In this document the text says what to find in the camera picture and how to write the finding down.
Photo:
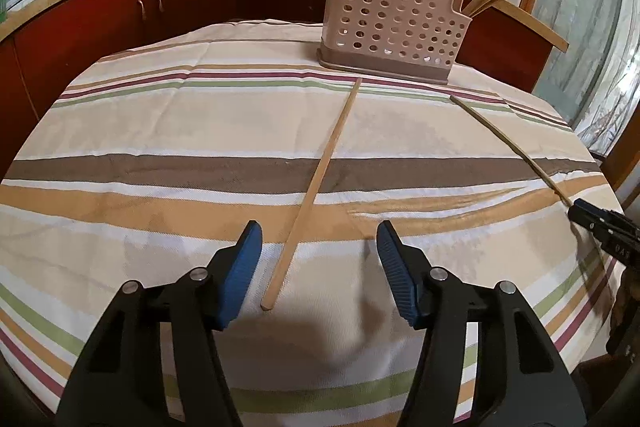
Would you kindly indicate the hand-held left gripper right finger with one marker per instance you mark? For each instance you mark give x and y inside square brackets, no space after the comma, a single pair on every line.
[395,267]

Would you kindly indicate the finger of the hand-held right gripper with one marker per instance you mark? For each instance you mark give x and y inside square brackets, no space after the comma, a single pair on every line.
[600,224]

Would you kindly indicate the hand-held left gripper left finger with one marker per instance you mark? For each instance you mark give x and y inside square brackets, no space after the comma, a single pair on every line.
[245,267]

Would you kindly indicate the pink perforated utensil holder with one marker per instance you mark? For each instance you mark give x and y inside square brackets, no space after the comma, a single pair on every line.
[390,22]

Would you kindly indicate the striped tablecloth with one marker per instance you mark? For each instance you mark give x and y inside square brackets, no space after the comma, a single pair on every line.
[150,132]

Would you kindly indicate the frosted glass door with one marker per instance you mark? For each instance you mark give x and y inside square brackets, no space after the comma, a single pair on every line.
[590,32]

